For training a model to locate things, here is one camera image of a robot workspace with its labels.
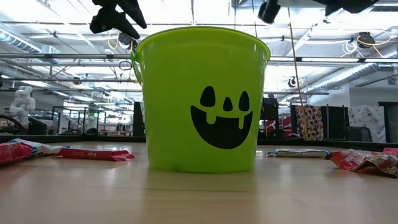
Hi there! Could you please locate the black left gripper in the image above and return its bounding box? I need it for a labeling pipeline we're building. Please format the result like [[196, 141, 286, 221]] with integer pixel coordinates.
[[89, 0, 148, 40]]

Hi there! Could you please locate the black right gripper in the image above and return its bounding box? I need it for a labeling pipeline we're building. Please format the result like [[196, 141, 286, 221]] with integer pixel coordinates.
[[257, 0, 281, 25]]

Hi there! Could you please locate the blue white candy bar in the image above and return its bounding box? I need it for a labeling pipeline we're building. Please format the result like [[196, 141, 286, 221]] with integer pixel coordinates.
[[8, 138, 71, 157], [266, 148, 331, 159]]

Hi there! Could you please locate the red gold crinkly candy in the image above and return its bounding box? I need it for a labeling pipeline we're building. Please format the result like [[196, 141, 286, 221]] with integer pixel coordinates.
[[324, 148, 398, 179]]

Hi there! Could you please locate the green Halloween bucket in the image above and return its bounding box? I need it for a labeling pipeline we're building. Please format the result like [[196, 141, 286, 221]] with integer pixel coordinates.
[[130, 26, 272, 174]]

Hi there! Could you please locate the black upright panel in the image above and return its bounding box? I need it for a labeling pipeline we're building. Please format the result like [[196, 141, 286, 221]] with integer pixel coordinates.
[[132, 101, 146, 138]]

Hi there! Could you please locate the black upright cabinet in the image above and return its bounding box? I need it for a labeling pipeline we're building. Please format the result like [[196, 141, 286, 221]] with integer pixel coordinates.
[[260, 98, 280, 139]]

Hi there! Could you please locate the black framed workstation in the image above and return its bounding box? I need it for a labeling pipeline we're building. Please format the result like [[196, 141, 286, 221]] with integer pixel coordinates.
[[50, 105, 107, 135]]

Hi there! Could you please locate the red dotted curtain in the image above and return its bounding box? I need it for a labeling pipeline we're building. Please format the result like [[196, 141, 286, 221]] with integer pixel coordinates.
[[294, 105, 325, 141]]

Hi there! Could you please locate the white robot figure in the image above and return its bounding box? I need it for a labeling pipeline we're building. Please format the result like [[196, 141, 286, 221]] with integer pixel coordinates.
[[8, 85, 37, 126]]

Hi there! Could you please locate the black divider panel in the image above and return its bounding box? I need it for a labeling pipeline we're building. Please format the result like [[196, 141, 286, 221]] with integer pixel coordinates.
[[323, 105, 353, 141]]

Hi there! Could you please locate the white grey patterned curtain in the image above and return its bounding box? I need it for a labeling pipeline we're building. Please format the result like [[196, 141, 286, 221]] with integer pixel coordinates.
[[347, 105, 387, 144]]

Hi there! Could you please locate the dark office chair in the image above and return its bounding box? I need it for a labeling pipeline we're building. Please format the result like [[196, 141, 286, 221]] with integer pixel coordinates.
[[347, 126, 373, 143]]

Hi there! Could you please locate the yellow extension cable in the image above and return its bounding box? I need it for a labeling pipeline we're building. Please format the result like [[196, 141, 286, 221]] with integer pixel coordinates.
[[287, 6, 309, 141]]

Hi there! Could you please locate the silver ventilation duct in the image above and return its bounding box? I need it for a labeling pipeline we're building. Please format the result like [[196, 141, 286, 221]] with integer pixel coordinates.
[[306, 51, 398, 93]]

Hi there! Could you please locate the black aluminium table frame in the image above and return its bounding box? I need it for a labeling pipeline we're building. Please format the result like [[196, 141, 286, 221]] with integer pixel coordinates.
[[0, 133, 398, 152]]

